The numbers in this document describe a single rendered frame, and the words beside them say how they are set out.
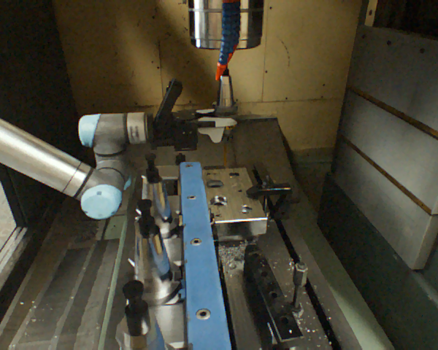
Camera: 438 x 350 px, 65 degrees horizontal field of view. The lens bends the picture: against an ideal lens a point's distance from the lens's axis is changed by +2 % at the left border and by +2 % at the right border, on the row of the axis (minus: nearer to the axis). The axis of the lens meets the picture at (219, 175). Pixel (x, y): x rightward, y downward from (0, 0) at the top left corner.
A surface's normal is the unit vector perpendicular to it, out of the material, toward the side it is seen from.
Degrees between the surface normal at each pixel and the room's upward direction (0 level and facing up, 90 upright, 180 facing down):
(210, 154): 24
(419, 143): 90
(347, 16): 90
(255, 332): 0
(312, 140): 90
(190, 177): 0
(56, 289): 8
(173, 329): 0
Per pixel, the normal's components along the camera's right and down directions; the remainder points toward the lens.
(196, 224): 0.00, -0.88
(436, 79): -0.99, 0.06
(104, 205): 0.11, 0.48
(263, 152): 0.05, -0.61
